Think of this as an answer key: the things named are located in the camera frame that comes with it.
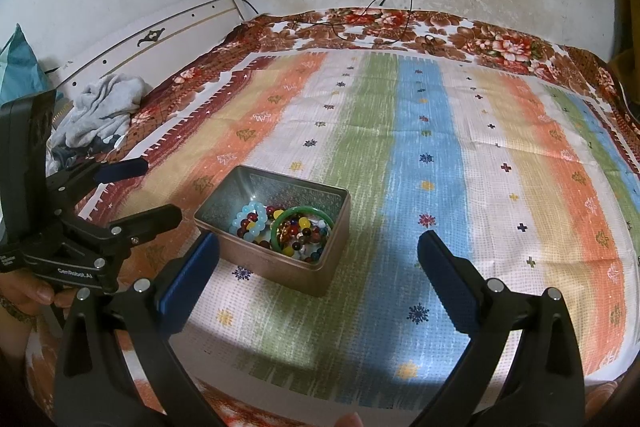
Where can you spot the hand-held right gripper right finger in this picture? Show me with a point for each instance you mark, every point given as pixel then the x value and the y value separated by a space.
pixel 445 282

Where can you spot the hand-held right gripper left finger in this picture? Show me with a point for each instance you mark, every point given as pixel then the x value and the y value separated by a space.
pixel 190 277

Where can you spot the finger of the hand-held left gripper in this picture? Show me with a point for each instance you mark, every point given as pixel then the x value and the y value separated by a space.
pixel 150 219
pixel 120 168

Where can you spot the rectangular metal tin box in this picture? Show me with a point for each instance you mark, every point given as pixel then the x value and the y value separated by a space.
pixel 290 274

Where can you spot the green jade bangle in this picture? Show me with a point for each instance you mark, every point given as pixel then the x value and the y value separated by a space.
pixel 276 222

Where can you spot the person's left hand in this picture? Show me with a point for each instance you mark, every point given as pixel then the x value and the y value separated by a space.
pixel 30 293

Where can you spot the person's right hand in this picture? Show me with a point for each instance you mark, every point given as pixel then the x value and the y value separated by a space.
pixel 349 421

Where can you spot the crumpled grey cloth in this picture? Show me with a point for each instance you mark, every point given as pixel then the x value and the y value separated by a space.
pixel 100 107

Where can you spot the teal pillow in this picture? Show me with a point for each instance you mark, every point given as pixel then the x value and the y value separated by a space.
pixel 20 67

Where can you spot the striped pastel blanket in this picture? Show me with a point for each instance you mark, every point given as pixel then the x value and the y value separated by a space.
pixel 425 132

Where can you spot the white bed headboard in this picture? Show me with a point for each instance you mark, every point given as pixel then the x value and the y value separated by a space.
pixel 175 27

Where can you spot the brown floral bedsheet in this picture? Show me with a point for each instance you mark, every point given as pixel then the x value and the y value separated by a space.
pixel 500 39

